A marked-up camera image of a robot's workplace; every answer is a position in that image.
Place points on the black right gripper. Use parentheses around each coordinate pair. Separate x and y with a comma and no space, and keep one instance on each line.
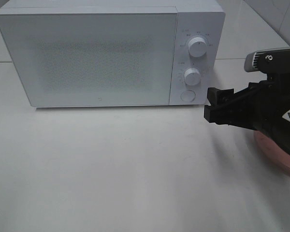
(263,106)

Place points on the round white door button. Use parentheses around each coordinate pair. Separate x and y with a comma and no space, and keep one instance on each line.
(188,96)

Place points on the pink round plate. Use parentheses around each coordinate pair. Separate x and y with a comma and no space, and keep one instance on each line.
(273,152)

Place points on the white microwave door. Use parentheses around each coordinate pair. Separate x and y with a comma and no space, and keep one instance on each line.
(92,60)

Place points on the lower white microwave knob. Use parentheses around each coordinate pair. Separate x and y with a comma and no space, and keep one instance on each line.
(192,77)

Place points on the white microwave knob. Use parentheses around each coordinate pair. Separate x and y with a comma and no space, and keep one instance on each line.
(192,77)
(197,46)

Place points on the upper white microwave knob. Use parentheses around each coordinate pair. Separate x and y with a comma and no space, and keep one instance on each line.
(197,46)

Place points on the white microwave oven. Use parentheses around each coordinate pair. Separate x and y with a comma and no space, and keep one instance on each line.
(203,18)

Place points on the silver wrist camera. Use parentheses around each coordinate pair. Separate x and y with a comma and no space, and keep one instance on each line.
(269,61)

